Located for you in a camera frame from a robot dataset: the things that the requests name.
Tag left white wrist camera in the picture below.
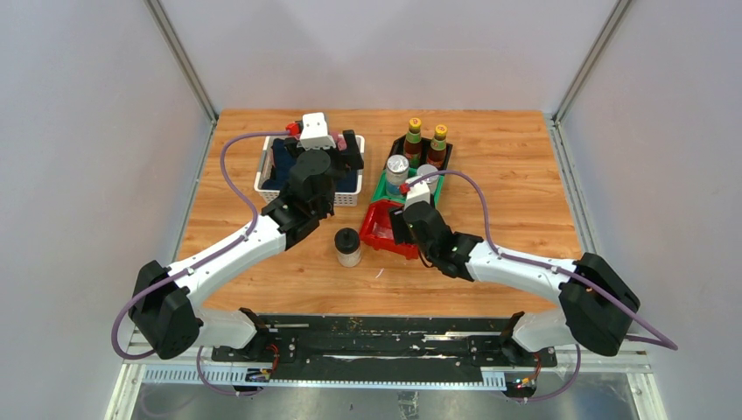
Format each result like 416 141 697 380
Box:
299 112 337 150

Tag silver lid jar back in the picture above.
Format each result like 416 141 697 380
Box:
416 164 440 193

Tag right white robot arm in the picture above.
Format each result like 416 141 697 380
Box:
389 202 641 366

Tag dark blue cloth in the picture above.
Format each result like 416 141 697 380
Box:
258 137 361 193

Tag silver lid jar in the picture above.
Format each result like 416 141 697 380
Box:
416 164 440 193
385 154 410 199

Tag black plastic bin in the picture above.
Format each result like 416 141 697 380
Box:
388 136 453 171

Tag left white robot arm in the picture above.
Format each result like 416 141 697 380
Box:
111 122 366 361

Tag pink cloth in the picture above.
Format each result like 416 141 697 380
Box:
332 133 347 151

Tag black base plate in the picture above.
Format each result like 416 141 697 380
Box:
202 314 559 390

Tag red plastic bin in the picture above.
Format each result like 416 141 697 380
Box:
359 199 418 260

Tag green plastic bin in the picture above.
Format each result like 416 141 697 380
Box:
371 164 445 207

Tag white plastic basket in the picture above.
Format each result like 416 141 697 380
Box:
254 136 363 207

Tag aluminium rail frame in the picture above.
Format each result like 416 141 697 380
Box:
111 1 677 406

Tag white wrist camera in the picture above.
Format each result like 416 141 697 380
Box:
400 178 433 210
299 112 337 150

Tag black cap shaker front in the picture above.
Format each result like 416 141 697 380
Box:
334 227 361 268

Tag yellow cap sauce bottle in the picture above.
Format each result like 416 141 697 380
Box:
402 117 422 168
426 124 448 170

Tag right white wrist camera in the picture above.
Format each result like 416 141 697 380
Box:
400 178 433 210

